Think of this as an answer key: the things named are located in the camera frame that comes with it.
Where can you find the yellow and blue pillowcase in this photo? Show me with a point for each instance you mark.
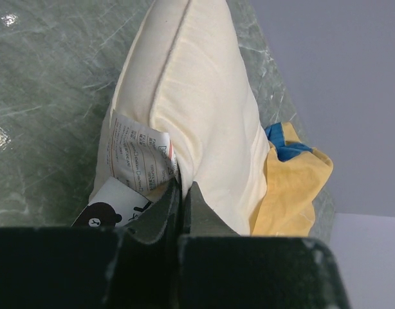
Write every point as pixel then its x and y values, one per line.
pixel 295 174

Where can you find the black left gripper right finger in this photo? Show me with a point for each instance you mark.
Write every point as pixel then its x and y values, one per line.
pixel 220 269

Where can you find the cream pillow with bear print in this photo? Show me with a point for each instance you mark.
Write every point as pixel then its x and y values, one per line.
pixel 183 112

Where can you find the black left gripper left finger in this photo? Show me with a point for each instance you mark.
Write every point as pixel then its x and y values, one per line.
pixel 104 267

